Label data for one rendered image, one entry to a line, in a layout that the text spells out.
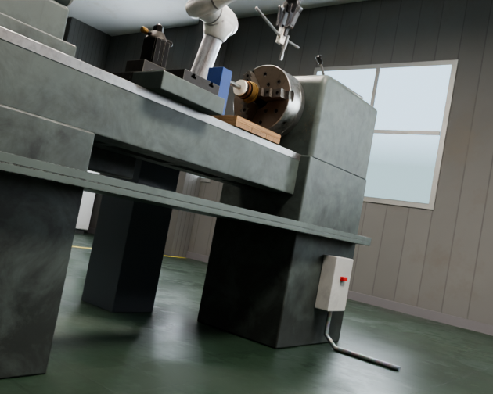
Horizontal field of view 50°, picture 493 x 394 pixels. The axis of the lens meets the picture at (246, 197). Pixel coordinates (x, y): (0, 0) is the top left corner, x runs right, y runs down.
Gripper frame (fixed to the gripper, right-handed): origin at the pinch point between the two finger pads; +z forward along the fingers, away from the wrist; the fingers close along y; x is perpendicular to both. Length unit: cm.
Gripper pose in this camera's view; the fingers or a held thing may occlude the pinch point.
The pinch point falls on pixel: (281, 36)
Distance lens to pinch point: 249.3
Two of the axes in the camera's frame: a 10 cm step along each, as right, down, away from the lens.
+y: 7.0, 2.5, -6.7
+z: -3.0, 9.5, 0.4
